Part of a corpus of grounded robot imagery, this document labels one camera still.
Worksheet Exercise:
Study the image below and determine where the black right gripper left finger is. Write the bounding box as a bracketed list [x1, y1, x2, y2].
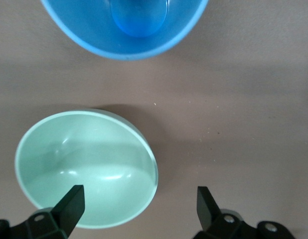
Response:
[0, 184, 86, 239]

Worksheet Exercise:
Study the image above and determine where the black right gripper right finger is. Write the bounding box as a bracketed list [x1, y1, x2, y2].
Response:
[193, 186, 294, 239]

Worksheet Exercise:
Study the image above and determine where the light green bowl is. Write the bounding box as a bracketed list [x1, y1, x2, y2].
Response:
[14, 109, 159, 229]

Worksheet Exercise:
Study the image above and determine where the brown table cover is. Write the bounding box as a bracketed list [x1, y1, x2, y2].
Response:
[0, 0, 308, 239]

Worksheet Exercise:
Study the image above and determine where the blue cup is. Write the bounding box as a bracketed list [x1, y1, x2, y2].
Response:
[39, 0, 209, 61]

